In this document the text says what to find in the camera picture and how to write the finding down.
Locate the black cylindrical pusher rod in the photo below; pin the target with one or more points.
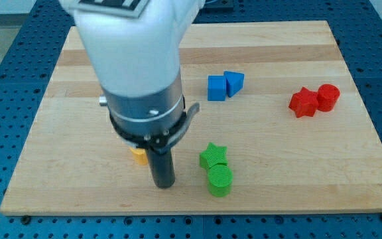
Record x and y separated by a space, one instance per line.
162 168

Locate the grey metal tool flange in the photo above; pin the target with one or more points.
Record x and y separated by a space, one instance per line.
156 121

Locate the yellow block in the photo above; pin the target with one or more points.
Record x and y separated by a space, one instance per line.
139 155

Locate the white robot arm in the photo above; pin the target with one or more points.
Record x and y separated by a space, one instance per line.
133 47

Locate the green star block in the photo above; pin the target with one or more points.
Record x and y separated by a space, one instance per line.
213 155

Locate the green cylinder block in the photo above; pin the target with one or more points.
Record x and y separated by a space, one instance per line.
220 178

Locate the blue cube block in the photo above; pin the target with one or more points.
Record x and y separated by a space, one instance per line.
216 88

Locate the blue triangle block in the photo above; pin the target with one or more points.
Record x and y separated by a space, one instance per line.
234 82

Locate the fiducial marker tag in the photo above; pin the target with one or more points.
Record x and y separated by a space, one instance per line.
122 8

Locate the wooden board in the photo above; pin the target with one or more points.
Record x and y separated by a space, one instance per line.
74 163

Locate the red star block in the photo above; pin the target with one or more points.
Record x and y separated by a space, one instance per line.
304 103

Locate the red cylinder block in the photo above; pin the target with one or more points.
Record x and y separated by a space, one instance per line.
328 95

